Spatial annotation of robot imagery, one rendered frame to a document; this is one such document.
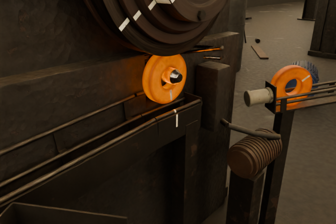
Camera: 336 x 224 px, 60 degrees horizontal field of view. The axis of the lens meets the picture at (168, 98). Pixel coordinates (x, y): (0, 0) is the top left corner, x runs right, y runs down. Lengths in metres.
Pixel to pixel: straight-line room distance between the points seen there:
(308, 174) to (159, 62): 1.38
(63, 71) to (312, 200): 1.44
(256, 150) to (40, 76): 0.73
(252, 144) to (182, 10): 0.59
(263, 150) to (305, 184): 0.82
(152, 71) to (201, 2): 0.22
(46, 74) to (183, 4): 0.34
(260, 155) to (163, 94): 0.43
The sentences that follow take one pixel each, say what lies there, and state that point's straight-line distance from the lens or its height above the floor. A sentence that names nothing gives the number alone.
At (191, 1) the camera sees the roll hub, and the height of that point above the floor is 1.02.
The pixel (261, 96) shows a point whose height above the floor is 0.68.
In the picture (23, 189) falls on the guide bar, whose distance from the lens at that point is 0.67.
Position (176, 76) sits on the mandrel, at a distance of 0.80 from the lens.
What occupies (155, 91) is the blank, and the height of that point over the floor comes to 0.78.
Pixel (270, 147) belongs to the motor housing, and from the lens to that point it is 1.14.
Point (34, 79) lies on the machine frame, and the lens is 0.70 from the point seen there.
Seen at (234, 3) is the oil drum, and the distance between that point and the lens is 3.49.
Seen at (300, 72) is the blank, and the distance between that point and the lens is 1.16.
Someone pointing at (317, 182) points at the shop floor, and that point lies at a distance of 1.92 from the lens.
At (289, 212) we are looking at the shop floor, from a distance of 1.67.
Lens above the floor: 1.07
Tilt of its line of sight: 22 degrees down
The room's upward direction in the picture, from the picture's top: straight up
